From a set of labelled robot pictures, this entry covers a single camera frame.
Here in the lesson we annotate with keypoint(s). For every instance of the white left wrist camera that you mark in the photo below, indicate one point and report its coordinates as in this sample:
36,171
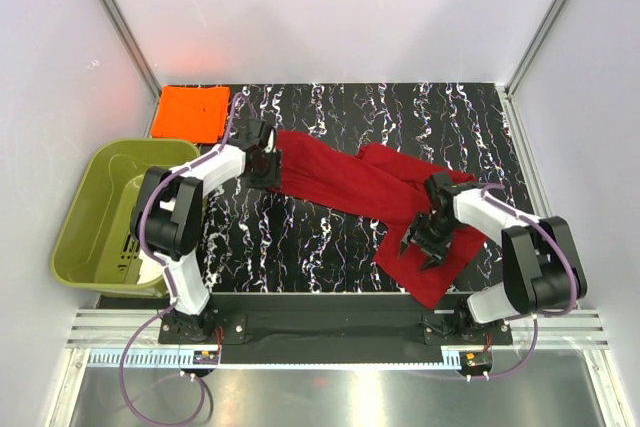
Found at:
271,141

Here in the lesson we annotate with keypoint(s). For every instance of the folded orange t shirt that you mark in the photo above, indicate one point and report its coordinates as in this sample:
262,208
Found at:
195,114

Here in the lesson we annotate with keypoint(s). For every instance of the olive green plastic bin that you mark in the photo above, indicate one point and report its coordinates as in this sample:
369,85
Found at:
95,250

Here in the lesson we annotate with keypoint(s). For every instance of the left orange connector block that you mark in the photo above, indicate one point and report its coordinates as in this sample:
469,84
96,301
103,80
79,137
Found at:
206,357

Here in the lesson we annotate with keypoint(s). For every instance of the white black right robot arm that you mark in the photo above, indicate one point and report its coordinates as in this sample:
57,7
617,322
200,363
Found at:
542,271

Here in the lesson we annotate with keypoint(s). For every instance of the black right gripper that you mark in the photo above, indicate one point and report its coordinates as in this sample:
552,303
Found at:
419,239

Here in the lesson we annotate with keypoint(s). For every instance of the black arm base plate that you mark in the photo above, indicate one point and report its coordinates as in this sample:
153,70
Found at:
334,352

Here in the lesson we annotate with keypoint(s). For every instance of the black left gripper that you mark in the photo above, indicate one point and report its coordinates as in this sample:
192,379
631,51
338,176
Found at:
272,180

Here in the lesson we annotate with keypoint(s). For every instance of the aluminium frame rail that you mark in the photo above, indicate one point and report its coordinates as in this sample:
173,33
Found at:
580,330

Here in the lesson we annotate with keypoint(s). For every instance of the red t shirt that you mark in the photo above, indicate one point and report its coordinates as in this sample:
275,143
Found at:
382,184

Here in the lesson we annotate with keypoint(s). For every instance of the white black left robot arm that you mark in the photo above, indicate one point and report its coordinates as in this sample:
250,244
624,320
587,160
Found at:
168,215

